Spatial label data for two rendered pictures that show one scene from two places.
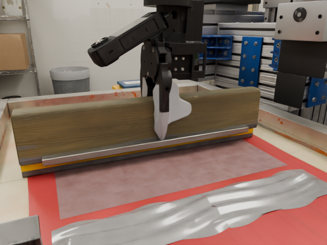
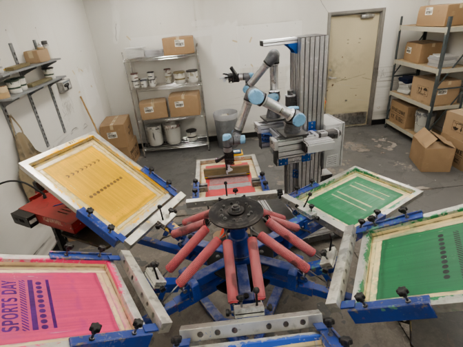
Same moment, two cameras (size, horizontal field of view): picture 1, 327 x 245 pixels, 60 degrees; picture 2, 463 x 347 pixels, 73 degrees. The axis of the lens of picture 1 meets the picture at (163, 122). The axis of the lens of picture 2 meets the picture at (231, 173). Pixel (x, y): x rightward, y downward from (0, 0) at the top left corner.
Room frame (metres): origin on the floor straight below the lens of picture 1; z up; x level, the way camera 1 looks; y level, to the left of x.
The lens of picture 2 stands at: (-1.88, -0.91, 2.26)
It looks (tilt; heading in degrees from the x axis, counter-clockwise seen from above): 27 degrees down; 21
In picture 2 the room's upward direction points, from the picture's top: 5 degrees counter-clockwise
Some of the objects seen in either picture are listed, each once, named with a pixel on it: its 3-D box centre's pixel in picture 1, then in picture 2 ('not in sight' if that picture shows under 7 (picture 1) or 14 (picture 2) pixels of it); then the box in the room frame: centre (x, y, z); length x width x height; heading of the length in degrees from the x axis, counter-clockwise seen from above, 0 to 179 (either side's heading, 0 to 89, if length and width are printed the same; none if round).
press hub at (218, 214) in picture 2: not in sight; (243, 295); (-0.56, -0.42, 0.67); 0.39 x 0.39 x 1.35
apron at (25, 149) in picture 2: not in sight; (32, 164); (0.16, 2.01, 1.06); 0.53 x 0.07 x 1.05; 23
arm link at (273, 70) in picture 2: not in sight; (273, 77); (1.40, -0.22, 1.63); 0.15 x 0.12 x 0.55; 6
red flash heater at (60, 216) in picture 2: not in sight; (70, 204); (-0.38, 0.99, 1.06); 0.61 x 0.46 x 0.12; 83
